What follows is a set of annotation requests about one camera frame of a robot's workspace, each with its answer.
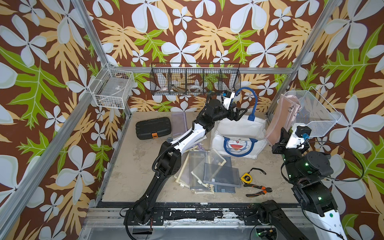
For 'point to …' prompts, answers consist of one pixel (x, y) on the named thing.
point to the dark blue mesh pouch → (224, 189)
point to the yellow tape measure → (246, 178)
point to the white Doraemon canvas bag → (245, 138)
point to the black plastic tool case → (153, 128)
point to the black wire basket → (194, 79)
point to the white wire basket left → (111, 88)
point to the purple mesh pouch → (179, 123)
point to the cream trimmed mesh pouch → (197, 168)
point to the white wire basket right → (314, 113)
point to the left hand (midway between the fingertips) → (243, 104)
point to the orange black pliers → (265, 190)
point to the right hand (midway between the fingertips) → (282, 128)
